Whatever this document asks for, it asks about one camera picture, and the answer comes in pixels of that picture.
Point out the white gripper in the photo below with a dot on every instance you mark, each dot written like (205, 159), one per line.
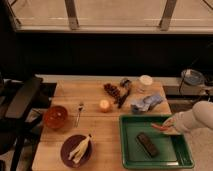
(174, 124)

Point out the orange round fruit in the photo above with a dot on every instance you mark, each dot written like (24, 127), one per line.
(105, 106)

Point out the dark brown rectangular block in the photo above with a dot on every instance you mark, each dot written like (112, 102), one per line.
(147, 144)

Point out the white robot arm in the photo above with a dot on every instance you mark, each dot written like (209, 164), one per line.
(199, 116)

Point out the black office chair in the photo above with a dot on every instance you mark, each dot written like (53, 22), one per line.
(19, 100)

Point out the dark maroon plate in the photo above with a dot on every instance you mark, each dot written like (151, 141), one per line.
(70, 144)

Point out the green plastic tray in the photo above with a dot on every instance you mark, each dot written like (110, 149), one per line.
(174, 152)

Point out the orange translucent bowl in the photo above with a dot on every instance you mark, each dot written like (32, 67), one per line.
(55, 117)

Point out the small metal fork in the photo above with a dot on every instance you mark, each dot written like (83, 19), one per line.
(80, 108)

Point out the dark grape bunch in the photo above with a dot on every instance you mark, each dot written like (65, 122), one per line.
(113, 91)

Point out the peeled banana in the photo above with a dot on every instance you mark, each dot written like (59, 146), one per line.
(76, 154)

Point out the blue crumpled cloth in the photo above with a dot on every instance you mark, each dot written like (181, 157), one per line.
(145, 104)

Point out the round metal dish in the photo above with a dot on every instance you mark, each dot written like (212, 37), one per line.
(192, 77)

